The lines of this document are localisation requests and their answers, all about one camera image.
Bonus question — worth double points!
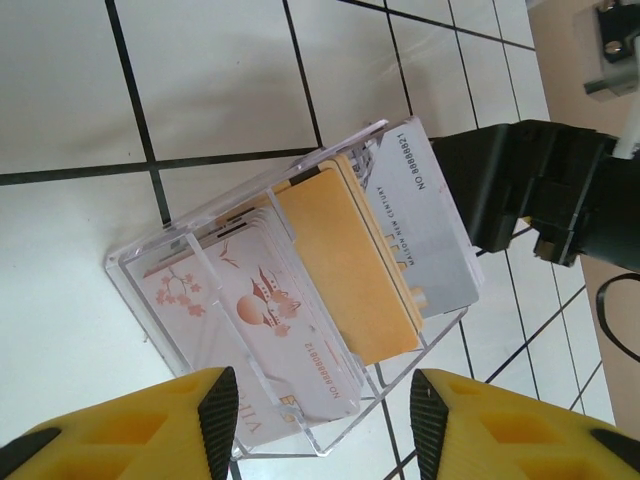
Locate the clear acrylic card box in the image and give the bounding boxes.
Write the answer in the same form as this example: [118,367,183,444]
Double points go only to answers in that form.
[104,118,484,460]

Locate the gold credit card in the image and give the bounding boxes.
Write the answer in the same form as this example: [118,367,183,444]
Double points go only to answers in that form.
[272,167,422,366]
[319,153,429,332]

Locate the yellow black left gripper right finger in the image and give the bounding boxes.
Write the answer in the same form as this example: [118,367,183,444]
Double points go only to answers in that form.
[409,368,640,480]

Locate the silver credit card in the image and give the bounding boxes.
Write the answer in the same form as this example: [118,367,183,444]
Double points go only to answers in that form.
[359,115,486,321]

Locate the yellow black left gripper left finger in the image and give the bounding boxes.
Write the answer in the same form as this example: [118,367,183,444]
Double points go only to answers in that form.
[0,366,239,480]

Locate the thin black cable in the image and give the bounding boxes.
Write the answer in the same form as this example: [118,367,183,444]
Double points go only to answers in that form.
[596,273,640,362]

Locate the white card with sunset print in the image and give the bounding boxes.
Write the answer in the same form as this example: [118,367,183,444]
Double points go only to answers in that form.
[199,234,362,424]

